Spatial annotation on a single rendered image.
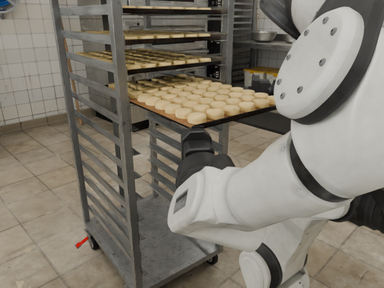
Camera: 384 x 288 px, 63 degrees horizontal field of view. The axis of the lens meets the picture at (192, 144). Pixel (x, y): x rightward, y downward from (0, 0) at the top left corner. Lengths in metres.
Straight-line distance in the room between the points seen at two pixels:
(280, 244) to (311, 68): 0.72
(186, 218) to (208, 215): 0.03
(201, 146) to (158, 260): 1.09
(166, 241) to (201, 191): 1.34
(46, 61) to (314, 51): 3.94
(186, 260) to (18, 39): 3.12
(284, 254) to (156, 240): 0.91
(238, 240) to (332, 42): 0.28
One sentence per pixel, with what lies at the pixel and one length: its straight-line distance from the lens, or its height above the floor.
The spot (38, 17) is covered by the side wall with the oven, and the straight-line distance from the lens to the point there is 4.07.
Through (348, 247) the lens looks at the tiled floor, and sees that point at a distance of 2.07.
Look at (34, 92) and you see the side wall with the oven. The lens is 4.09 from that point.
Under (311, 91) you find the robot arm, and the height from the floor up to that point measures 1.16.
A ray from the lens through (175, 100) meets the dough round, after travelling 0.97.
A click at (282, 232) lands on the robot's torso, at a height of 0.69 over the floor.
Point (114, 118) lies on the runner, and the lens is 1.17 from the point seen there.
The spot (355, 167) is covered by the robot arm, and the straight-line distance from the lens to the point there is 0.22.
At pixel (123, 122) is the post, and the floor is 0.89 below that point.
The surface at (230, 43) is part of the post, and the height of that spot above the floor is 1.12.
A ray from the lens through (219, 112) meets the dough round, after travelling 0.84.
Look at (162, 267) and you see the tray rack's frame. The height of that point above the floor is 0.15.
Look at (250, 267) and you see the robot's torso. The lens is 0.95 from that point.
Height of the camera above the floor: 1.21
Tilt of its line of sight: 22 degrees down
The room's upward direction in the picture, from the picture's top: straight up
